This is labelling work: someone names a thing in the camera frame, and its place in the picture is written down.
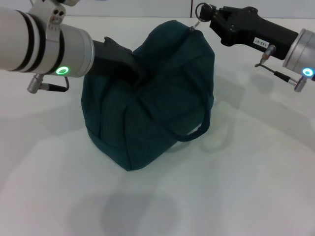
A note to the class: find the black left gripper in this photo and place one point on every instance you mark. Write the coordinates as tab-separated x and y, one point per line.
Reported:
110	64

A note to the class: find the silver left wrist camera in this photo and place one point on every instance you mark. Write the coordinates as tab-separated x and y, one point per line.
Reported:
55	19

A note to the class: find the dark teal insulated bag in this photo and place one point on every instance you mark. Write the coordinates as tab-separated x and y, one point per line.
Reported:
160	110

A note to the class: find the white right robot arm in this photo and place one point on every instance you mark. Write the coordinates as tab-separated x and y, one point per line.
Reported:
301	49

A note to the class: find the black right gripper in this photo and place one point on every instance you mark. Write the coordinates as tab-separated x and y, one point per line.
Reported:
246	28

